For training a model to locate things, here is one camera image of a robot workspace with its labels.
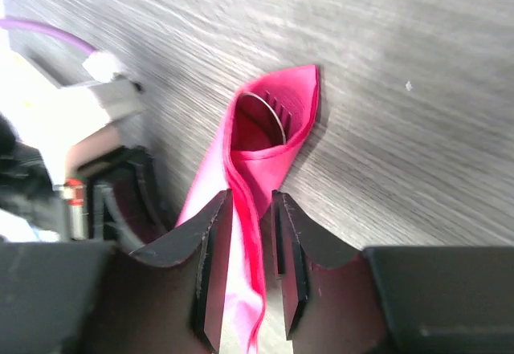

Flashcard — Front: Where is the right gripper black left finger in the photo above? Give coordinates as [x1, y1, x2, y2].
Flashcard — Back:
[1, 190, 233, 353]

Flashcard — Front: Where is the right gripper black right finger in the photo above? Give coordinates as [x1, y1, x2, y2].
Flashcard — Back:
[271, 191, 513, 353]

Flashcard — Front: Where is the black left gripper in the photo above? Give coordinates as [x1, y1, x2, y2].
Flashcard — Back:
[1, 116, 169, 250]

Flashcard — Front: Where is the pink paper napkin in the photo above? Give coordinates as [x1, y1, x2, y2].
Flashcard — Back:
[177, 64, 320, 353]

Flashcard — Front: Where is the silver fork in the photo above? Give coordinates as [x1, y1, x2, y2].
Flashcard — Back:
[264, 91, 292, 134]

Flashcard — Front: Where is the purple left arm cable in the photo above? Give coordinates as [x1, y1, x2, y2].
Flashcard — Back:
[0, 15, 97, 56]

